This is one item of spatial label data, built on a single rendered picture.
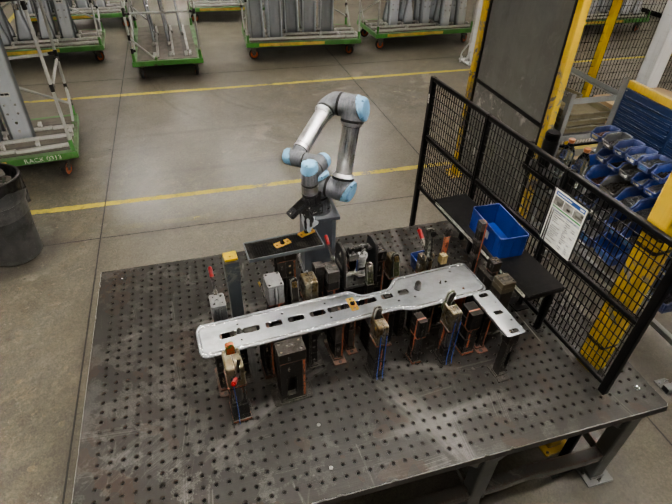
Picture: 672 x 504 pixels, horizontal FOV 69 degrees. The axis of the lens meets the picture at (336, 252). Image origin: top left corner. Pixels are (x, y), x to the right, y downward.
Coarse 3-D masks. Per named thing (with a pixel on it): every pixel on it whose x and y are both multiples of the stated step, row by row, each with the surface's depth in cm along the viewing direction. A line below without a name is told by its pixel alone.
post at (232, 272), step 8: (224, 264) 228; (232, 264) 229; (224, 272) 237; (232, 272) 232; (240, 272) 235; (232, 280) 235; (232, 288) 239; (240, 288) 241; (232, 296) 242; (240, 296) 244; (232, 304) 245; (240, 304) 247; (232, 312) 249; (240, 312) 250
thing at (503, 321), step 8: (488, 296) 236; (480, 304) 232; (488, 304) 232; (496, 304) 232; (488, 312) 228; (504, 312) 228; (496, 320) 224; (504, 320) 224; (512, 320) 224; (504, 328) 220; (512, 328) 220; (520, 328) 221
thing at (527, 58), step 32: (512, 0) 391; (544, 0) 356; (576, 0) 325; (480, 32) 437; (512, 32) 396; (544, 32) 360; (576, 32) 328; (480, 64) 449; (512, 64) 402; (544, 64) 365; (480, 96) 457; (512, 96) 410; (544, 96) 371; (512, 128) 416; (544, 128) 373; (512, 160) 424
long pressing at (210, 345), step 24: (456, 264) 254; (408, 288) 239; (432, 288) 240; (456, 288) 240; (480, 288) 241; (264, 312) 224; (288, 312) 224; (336, 312) 225; (360, 312) 226; (384, 312) 227; (216, 336) 212; (240, 336) 213; (264, 336) 213; (288, 336) 214
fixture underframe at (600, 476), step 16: (592, 432) 267; (608, 432) 250; (624, 432) 242; (592, 448) 260; (608, 448) 252; (480, 464) 222; (496, 464) 223; (528, 464) 252; (544, 464) 252; (560, 464) 252; (576, 464) 253; (592, 464) 266; (608, 464) 264; (464, 480) 244; (480, 480) 229; (496, 480) 245; (512, 480) 245; (592, 480) 268; (608, 480) 269; (432, 496) 238; (448, 496) 238; (464, 496) 238; (480, 496) 242
